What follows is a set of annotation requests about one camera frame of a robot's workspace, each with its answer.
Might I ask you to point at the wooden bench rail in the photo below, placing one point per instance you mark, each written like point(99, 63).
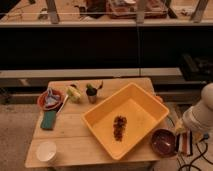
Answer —
point(128, 72)

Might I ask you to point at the metal cup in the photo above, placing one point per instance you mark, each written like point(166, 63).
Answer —
point(92, 95)

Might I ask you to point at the dark purple bowl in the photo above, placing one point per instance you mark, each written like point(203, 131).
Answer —
point(163, 143)

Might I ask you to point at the black striped eraser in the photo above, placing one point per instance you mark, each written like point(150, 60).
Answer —
point(184, 143)

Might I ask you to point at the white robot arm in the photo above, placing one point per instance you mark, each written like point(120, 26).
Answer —
point(198, 117)

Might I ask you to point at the yellow green corn toy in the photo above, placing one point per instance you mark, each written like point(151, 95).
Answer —
point(74, 94)

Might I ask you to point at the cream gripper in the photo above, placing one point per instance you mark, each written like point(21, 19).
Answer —
point(180, 127)

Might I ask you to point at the yellow plastic tray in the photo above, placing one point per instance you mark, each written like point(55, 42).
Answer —
point(142, 111)

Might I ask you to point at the blue grey cloth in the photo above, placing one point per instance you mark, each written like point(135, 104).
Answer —
point(51, 98)

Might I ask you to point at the white paper cup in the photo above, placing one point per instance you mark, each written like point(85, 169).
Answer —
point(46, 151)

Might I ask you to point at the green vegetable toy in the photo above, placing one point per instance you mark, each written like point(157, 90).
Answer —
point(89, 87)

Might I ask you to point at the green sponge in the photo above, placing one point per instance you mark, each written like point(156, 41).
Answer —
point(48, 120)

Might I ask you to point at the white handled utensil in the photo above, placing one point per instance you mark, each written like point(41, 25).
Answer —
point(63, 104)

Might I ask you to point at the dark grape bunch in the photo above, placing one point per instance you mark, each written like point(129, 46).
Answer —
point(119, 126)

